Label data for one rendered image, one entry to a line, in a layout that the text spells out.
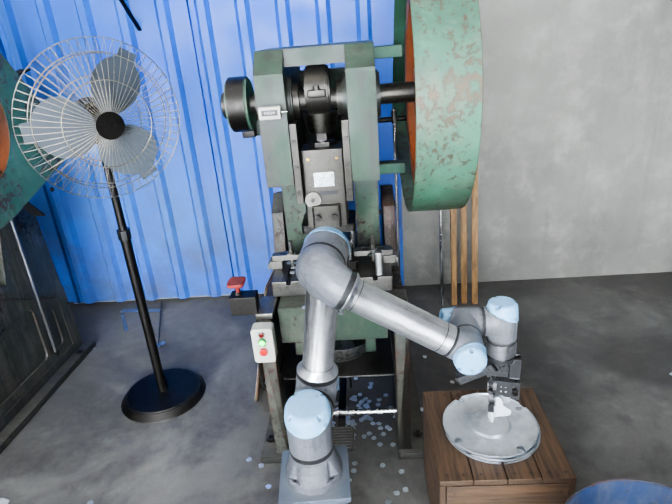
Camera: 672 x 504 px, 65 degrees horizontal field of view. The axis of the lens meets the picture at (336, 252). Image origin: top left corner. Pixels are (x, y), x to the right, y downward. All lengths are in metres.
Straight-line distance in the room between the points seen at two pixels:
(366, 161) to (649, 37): 2.01
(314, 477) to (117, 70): 1.53
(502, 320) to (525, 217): 2.05
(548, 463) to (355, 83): 1.28
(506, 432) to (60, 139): 1.78
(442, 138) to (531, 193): 1.86
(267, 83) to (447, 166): 0.64
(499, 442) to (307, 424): 0.65
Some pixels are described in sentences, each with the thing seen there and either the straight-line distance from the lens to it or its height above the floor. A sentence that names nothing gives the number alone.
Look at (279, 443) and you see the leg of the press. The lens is 2.18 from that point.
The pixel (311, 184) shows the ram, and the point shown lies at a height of 1.05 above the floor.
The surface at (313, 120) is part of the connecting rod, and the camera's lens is 1.85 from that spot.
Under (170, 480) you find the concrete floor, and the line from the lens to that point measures 2.29.
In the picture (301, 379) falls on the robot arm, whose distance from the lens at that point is 1.45.
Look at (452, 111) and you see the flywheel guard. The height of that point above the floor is 1.32.
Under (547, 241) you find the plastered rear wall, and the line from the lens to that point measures 3.47.
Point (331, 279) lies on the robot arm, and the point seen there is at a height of 1.04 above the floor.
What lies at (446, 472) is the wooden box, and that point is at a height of 0.35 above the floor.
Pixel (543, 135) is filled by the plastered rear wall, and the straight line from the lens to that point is 3.26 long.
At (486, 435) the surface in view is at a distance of 1.75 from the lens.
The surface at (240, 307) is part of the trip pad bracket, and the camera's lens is 1.89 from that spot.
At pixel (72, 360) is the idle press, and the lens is 3.18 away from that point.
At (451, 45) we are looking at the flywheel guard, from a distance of 1.52.
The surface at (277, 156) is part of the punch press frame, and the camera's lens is 1.81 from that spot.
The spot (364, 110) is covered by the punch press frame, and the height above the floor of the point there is 1.30.
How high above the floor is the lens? 1.54
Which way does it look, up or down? 23 degrees down
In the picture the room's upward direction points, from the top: 5 degrees counter-clockwise
